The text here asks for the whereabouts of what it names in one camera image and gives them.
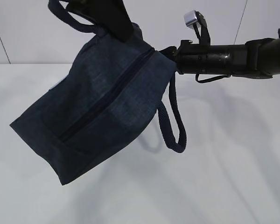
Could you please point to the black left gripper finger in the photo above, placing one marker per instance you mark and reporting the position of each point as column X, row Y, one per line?
column 109, row 14

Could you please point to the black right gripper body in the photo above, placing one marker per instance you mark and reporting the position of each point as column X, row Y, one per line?
column 183, row 58

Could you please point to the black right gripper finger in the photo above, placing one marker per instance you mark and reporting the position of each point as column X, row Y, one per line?
column 169, row 52

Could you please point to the navy blue lunch bag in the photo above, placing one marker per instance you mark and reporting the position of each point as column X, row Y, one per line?
column 110, row 95

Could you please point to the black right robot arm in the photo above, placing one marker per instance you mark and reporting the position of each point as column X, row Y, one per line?
column 256, row 59

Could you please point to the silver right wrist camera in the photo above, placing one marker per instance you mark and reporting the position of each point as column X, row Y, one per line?
column 196, row 21

